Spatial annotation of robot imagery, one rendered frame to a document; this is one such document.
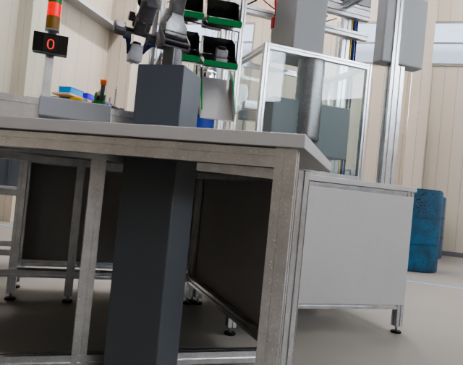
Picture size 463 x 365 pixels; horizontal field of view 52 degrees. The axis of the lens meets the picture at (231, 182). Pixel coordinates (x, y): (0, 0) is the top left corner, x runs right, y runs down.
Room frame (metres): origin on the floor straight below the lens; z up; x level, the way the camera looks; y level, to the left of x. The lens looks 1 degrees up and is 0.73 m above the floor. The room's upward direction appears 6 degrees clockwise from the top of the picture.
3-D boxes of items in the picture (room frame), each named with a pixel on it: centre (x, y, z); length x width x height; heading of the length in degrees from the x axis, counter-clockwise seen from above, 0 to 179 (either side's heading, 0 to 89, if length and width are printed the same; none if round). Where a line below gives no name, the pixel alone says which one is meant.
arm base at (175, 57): (1.37, 0.21, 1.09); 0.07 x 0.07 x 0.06; 74
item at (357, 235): (2.91, -0.45, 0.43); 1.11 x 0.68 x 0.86; 110
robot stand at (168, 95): (1.37, 0.21, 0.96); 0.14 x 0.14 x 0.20; 74
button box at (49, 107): (1.48, 0.51, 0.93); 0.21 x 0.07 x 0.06; 110
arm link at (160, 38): (1.37, 0.21, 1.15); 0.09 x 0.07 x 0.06; 120
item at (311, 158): (1.42, 0.19, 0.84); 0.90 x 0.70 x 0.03; 74
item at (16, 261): (3.20, 0.23, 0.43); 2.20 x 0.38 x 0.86; 110
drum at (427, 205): (5.90, -2.27, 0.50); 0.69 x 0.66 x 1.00; 73
